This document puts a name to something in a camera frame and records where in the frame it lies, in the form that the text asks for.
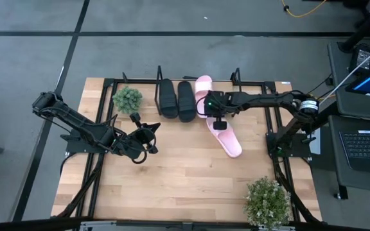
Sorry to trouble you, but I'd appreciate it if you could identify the small green potted plant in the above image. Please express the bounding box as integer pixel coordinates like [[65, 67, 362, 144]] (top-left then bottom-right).
[[112, 85, 143, 114]]

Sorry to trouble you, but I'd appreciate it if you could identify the white cable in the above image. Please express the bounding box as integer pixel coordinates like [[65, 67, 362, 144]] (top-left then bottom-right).
[[313, 38, 370, 112]]

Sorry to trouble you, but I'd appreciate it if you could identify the black rubber slide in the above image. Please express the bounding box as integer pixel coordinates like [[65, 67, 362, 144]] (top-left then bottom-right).
[[177, 80, 197, 123], [158, 78, 179, 119]]

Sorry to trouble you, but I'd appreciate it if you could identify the yellow cable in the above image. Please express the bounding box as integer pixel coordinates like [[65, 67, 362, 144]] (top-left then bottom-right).
[[280, 0, 328, 19]]

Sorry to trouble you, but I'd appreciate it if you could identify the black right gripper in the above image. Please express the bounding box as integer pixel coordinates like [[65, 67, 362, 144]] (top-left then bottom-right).
[[203, 90, 234, 131]]

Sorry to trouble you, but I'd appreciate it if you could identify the black laptop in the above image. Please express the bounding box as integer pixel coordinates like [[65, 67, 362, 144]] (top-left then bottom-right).
[[339, 130, 370, 176]]

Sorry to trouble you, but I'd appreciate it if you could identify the laptop computer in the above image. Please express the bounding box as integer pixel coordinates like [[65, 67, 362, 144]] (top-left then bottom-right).
[[328, 40, 370, 195]]

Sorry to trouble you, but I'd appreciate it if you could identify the black power adapter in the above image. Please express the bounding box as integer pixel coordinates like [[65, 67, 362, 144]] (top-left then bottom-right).
[[348, 44, 370, 75]]

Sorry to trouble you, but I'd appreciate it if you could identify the black desk leg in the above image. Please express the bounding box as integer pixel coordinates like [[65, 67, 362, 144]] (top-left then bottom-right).
[[337, 0, 370, 54]]

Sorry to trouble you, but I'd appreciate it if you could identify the large flowering potted plant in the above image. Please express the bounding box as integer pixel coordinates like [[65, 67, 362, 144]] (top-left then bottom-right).
[[243, 176, 292, 230]]

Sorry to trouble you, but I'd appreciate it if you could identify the pink rubber slide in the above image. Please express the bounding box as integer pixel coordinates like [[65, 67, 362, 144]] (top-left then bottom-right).
[[194, 75, 213, 119], [206, 117, 243, 158]]

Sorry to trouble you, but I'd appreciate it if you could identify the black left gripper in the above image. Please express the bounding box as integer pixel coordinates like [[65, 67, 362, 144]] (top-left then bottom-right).
[[114, 112, 161, 160]]

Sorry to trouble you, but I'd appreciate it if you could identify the black overhead rig bar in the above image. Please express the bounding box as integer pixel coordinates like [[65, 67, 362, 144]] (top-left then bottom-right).
[[0, 217, 370, 231]]

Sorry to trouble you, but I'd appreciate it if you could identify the black aluminium table frame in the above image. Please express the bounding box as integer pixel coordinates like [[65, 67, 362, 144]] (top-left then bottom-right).
[[51, 76, 322, 225]]

